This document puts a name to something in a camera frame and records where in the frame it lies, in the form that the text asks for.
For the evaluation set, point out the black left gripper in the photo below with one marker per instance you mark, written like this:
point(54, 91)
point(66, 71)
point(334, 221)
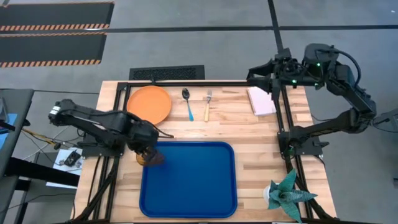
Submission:
point(143, 137)

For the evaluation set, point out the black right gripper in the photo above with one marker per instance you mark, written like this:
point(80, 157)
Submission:
point(284, 73)

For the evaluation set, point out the orange plate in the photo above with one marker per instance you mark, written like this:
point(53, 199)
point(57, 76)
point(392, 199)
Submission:
point(149, 104)

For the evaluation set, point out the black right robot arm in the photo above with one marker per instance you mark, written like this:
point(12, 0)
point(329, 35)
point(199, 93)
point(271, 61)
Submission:
point(345, 77)

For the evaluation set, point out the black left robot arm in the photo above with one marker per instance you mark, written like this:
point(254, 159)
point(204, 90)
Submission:
point(93, 119)

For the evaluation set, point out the blue plastic tray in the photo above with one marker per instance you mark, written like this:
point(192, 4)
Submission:
point(192, 183)

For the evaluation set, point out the white napkin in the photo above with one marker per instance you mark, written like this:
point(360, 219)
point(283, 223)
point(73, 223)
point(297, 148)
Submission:
point(261, 101)

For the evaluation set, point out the black handheld controller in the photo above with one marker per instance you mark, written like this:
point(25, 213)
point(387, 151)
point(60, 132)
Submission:
point(72, 158)

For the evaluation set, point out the black floor vent grille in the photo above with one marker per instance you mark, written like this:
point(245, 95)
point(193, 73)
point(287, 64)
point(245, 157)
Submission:
point(166, 73)

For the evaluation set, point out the white paper sheet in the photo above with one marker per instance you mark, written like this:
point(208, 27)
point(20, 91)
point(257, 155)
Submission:
point(60, 180)

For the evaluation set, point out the black desk crossbeam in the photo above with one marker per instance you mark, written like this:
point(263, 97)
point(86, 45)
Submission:
point(43, 172)

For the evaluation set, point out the white plant pot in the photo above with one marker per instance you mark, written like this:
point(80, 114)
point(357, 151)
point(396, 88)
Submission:
point(266, 194)

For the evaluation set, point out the green artificial plant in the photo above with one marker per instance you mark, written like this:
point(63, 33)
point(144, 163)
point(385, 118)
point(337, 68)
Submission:
point(287, 196)

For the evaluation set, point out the grey metal stand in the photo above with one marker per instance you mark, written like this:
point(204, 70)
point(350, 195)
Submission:
point(385, 117)

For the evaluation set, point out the black mat with hazard stripes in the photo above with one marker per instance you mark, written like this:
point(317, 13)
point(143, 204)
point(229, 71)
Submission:
point(56, 14)
point(49, 46)

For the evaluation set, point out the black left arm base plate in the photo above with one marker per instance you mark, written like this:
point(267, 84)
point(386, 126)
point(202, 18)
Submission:
point(93, 151)

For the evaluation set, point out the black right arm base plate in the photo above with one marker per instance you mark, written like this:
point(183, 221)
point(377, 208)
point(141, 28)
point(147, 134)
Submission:
point(311, 146)

